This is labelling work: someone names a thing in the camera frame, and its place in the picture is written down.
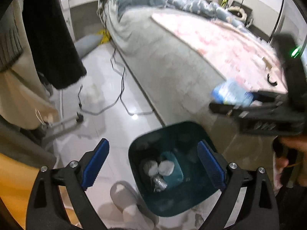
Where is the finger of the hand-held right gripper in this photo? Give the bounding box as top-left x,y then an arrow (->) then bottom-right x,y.
209,102 -> 276,124
249,90 -> 287,106

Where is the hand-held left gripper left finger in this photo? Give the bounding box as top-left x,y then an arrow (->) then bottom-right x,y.
25,138 -> 111,230

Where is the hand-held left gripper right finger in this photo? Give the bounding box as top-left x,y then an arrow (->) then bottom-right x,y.
197,140 -> 280,230

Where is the blue snack packet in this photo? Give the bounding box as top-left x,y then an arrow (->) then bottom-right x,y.
212,79 -> 255,107

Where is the white sock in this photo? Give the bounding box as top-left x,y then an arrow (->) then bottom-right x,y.
159,160 -> 175,176

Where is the dark teal trash bin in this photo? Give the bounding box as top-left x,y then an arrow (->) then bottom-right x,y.
128,121 -> 231,217

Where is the white tissue ball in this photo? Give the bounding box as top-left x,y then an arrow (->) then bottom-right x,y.
143,159 -> 160,176

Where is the black and white packet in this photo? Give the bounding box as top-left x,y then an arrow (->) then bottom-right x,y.
152,175 -> 168,192

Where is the person's right hand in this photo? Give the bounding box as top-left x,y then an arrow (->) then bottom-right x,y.
273,136 -> 307,188

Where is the grey slipper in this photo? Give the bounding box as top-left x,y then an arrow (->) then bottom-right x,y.
110,180 -> 159,230

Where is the grey upholstered bed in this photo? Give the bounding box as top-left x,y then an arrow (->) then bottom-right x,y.
103,0 -> 290,163

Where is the pink printed blanket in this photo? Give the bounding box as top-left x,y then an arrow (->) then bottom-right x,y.
151,11 -> 288,95

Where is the white wardrobe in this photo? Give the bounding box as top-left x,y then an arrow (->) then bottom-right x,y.
228,0 -> 288,44

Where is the cream coat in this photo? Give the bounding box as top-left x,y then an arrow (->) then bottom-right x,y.
0,0 -> 59,130

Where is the blue cloud-pattern duvet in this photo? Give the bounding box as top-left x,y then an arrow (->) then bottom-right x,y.
125,0 -> 245,27

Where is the black coat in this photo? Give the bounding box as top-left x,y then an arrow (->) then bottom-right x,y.
23,0 -> 87,91

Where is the grey-blue pillow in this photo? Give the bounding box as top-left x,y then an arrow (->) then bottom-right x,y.
114,0 -> 167,12

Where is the grey-brown cardigan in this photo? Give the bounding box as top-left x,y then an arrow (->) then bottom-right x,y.
0,12 -> 24,73

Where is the white dressing table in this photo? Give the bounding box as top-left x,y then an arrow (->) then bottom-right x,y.
60,0 -> 113,41

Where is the grey power cord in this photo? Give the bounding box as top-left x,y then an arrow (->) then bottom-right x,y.
80,93 -> 154,117

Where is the black floor cable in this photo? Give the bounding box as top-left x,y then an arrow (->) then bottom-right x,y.
77,84 -> 84,109

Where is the long black cable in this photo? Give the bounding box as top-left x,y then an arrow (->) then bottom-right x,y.
110,49 -> 127,101

